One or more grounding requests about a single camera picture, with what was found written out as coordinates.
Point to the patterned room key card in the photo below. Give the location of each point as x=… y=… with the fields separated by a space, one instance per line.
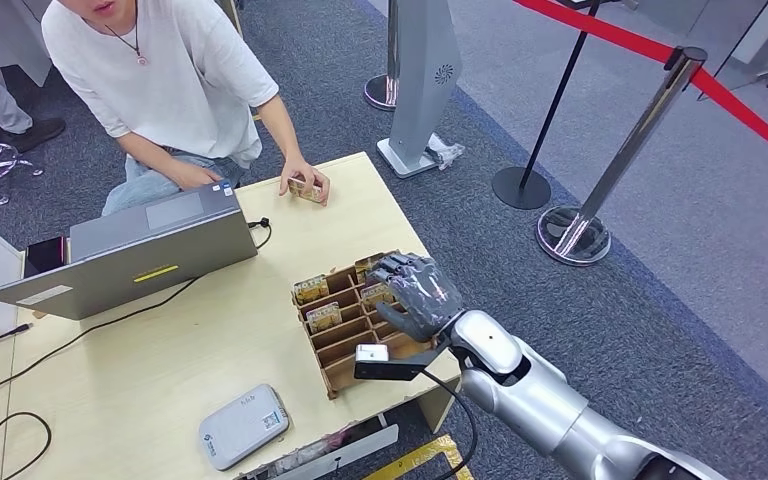
x=365 y=268
x=311 y=289
x=376 y=294
x=323 y=317

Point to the patterned ID card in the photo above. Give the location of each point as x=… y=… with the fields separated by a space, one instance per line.
x=306 y=191

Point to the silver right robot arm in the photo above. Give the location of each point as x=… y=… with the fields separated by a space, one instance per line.
x=543 y=397

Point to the grey display stand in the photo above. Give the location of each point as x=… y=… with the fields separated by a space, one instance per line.
x=762 y=40

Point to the red barrier belt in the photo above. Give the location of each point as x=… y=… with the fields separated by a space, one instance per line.
x=622 y=41

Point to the white card reader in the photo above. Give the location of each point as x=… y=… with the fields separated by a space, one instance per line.
x=243 y=427

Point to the wooden board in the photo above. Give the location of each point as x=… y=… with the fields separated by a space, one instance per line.
x=232 y=16

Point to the white partition panel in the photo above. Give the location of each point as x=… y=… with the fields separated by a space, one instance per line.
x=23 y=46

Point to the person's left forearm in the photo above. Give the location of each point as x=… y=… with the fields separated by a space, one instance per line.
x=284 y=132

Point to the silver kiosk stand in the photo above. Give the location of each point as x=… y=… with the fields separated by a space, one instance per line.
x=424 y=73

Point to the white shelf tray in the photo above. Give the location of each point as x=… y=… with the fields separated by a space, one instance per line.
x=351 y=452

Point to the person's left hand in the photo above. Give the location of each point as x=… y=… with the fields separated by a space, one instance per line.
x=308 y=171

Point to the wooden card organizer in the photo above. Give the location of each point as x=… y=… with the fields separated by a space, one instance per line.
x=347 y=338

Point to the person's right hand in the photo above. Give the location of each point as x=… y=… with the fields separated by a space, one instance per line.
x=195 y=177

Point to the black stanchion post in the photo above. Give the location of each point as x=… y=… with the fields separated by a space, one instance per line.
x=522 y=189

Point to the plastic bag pink contents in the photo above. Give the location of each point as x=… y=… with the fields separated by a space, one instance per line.
x=318 y=450

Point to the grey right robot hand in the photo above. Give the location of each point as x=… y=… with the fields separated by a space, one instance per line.
x=424 y=298

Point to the crumpled clear plastic bag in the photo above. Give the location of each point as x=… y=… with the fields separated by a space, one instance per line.
x=445 y=152

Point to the person's right forearm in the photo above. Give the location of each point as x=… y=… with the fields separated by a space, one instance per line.
x=149 y=158

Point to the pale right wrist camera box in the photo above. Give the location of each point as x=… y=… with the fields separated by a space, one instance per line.
x=372 y=353

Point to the grey laptop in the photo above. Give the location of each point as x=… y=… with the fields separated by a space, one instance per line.
x=126 y=265

